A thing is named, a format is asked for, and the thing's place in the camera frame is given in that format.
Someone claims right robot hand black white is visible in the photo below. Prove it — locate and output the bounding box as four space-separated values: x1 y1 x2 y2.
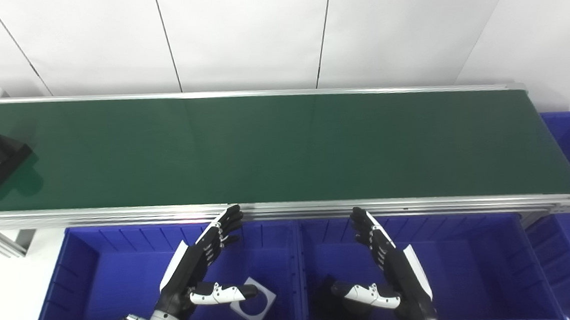
325 201 440 320

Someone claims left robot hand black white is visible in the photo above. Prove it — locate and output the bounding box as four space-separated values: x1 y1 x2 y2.
146 203 261 320

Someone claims aluminium conveyor support leg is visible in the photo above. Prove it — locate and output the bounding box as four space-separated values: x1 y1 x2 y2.
0 227 39 259

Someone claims white square plate with hole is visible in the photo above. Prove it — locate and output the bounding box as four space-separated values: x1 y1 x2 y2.
228 275 279 320

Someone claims green conveyor belt aluminium frame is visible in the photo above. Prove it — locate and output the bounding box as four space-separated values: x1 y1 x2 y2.
0 57 570 253

